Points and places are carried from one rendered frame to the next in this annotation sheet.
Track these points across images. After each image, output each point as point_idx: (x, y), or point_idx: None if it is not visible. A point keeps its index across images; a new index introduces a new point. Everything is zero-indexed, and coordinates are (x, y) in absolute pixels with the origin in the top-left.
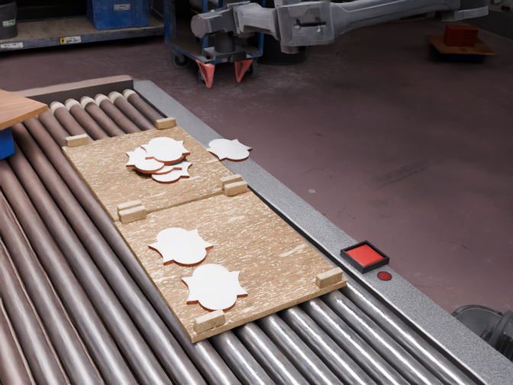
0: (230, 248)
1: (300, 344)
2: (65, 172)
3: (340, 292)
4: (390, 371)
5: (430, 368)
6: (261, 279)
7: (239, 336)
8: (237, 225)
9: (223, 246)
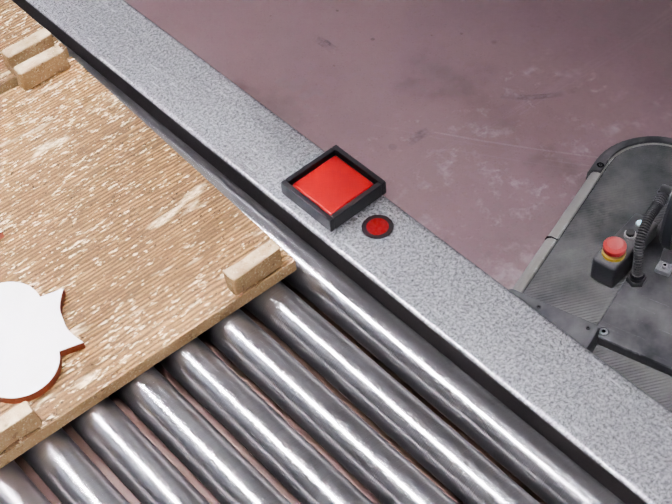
0: (41, 230)
1: (203, 435)
2: None
3: (283, 290)
4: (388, 462)
5: (473, 432)
6: (112, 296)
7: (81, 436)
8: (52, 166)
9: (25, 227)
